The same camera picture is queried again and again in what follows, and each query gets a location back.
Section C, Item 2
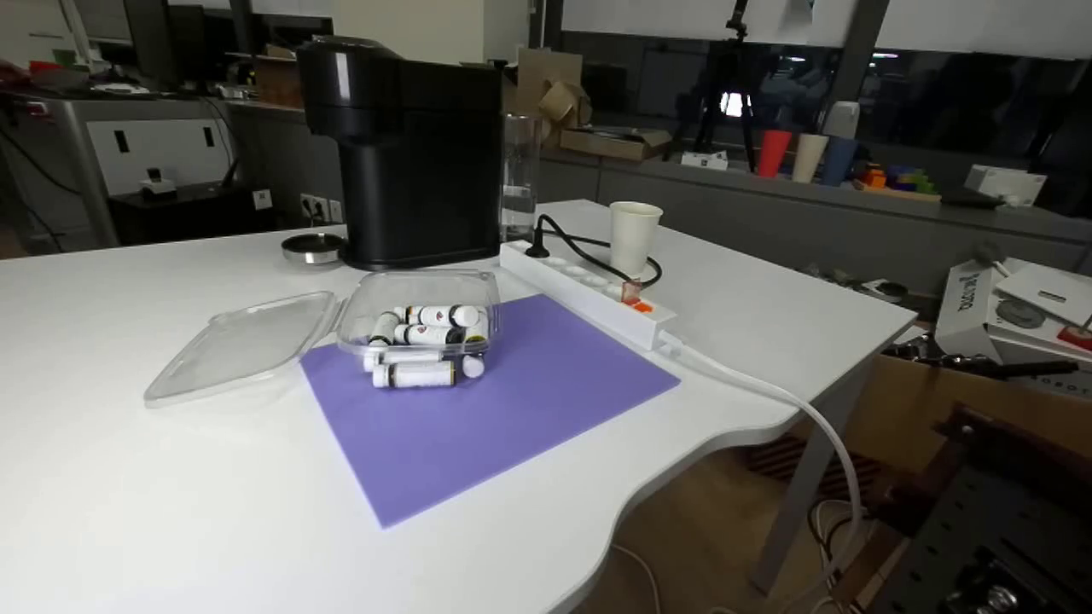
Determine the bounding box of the clear plastic container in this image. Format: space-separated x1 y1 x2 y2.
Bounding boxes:
335 269 502 370

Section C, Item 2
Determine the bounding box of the clear plastic container lid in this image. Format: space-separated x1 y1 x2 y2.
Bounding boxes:
142 291 342 408

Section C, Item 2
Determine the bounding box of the white power strip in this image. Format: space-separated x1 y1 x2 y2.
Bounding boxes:
499 240 678 351

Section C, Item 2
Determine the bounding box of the purple mat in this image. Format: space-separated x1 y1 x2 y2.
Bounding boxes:
299 293 682 530

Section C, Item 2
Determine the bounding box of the white paper cup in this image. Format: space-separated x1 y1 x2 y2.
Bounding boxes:
609 201 664 278

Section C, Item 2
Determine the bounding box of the heap of small white bottles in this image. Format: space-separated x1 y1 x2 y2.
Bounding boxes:
363 304 491 390

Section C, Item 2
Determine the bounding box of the clear water tank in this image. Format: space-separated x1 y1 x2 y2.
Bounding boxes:
500 113 542 243

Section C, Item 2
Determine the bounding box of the flat cardboard box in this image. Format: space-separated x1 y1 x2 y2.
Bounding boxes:
560 125 673 162

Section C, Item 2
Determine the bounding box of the black coffee machine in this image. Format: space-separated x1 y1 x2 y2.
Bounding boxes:
296 36 504 271

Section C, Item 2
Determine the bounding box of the open cardboard box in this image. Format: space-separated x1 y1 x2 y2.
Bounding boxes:
512 47 593 148

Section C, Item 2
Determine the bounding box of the round metal drip tray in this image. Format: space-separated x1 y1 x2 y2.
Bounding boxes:
282 232 347 266

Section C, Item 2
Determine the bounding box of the red cup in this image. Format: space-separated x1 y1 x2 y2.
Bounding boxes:
758 129 793 178

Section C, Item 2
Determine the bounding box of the beige cup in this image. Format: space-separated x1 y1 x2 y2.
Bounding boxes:
792 133 829 184

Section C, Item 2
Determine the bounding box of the blue cup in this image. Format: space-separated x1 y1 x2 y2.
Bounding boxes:
821 136 859 188

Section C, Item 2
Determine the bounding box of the heap of colourful toy blocks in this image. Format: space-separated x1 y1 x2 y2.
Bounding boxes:
853 162 942 203

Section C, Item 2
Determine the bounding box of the large cardboard box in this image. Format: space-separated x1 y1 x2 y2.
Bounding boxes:
840 351 1092 478

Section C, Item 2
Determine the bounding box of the grey desk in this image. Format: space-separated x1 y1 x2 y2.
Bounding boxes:
0 90 238 250

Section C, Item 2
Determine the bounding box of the stack of white boxes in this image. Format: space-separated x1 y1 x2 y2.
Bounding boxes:
934 258 1092 366

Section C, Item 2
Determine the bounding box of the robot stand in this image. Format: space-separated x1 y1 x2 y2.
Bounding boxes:
866 404 1092 614

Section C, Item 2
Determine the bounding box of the black cable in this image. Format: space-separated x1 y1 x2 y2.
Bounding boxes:
525 213 664 289

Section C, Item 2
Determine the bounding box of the camera on tripod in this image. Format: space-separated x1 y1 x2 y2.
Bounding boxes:
667 0 762 173

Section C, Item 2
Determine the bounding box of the white cable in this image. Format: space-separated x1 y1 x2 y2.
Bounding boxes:
657 332 864 614

